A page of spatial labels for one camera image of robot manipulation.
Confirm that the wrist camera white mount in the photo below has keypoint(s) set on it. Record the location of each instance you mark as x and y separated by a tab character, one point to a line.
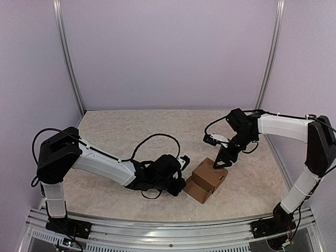
184	161
214	139

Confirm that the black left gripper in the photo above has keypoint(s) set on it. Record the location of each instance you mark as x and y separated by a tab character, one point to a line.
181	184

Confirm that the right aluminium frame post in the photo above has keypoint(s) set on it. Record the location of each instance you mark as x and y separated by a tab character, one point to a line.
272	53

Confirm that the front aluminium frame rail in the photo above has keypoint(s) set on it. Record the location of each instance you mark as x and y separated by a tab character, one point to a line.
108	234

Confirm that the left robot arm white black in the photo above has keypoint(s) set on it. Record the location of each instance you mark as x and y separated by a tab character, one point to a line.
68	150

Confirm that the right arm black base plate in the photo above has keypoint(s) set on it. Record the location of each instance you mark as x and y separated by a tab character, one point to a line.
267	227

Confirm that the left aluminium frame post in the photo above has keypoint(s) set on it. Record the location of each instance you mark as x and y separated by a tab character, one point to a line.
67	57

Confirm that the aluminium frame post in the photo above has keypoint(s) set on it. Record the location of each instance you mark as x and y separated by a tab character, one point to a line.
67	57
272	53

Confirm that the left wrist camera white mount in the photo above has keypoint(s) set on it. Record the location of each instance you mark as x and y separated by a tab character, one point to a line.
184	161

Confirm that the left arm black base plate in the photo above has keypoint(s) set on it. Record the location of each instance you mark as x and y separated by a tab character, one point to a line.
70	227

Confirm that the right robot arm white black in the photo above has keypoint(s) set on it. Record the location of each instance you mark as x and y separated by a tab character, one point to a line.
305	146

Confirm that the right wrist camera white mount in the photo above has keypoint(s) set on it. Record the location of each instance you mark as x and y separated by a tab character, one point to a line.
214	139

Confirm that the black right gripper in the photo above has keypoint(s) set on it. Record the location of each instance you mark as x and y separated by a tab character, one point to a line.
222	156

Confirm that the brown cardboard box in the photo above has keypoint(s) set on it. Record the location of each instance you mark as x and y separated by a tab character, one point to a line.
204	181

